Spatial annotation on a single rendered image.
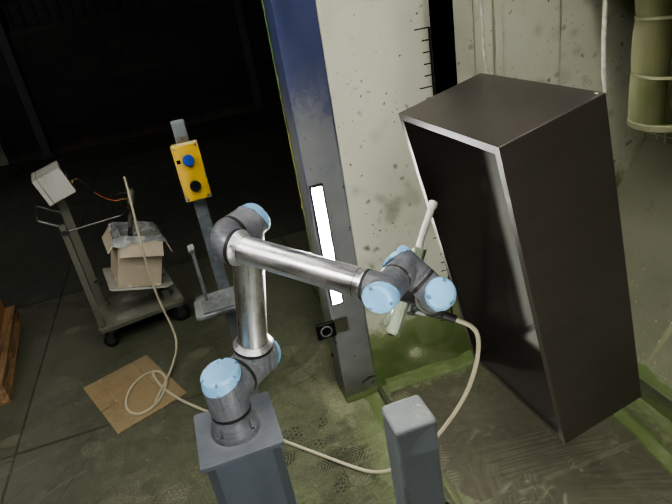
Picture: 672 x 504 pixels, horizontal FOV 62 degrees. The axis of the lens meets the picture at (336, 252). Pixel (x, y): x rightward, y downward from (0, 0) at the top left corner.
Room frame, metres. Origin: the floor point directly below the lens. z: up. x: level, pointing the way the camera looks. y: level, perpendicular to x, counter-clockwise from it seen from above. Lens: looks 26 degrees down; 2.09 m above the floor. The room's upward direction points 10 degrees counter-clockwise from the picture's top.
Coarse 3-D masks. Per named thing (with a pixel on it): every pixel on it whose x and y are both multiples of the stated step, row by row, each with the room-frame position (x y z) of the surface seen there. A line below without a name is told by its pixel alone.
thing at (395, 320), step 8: (432, 200) 1.80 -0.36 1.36; (432, 208) 1.79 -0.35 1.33; (432, 216) 1.78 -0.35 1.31; (424, 224) 1.76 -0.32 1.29; (424, 232) 1.74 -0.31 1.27; (424, 240) 1.73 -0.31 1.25; (416, 248) 1.70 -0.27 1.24; (424, 256) 1.68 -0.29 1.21; (400, 304) 1.59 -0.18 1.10; (408, 304) 1.59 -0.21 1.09; (392, 312) 1.58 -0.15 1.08; (400, 312) 1.57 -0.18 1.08; (440, 312) 1.58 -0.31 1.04; (448, 312) 1.59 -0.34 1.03; (384, 320) 1.58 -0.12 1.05; (392, 320) 1.56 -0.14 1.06; (400, 320) 1.56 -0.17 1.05; (448, 320) 1.57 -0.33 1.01; (392, 328) 1.55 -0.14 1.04; (400, 328) 1.55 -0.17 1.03
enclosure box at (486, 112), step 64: (448, 128) 1.67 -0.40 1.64; (512, 128) 1.49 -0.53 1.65; (576, 128) 1.48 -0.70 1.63; (448, 192) 2.03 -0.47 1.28; (512, 192) 1.42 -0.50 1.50; (576, 192) 1.48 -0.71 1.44; (448, 256) 2.03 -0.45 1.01; (512, 256) 2.11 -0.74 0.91; (576, 256) 1.48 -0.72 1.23; (512, 320) 2.11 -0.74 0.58; (576, 320) 1.48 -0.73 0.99; (512, 384) 1.83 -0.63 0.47; (576, 384) 1.49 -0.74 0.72
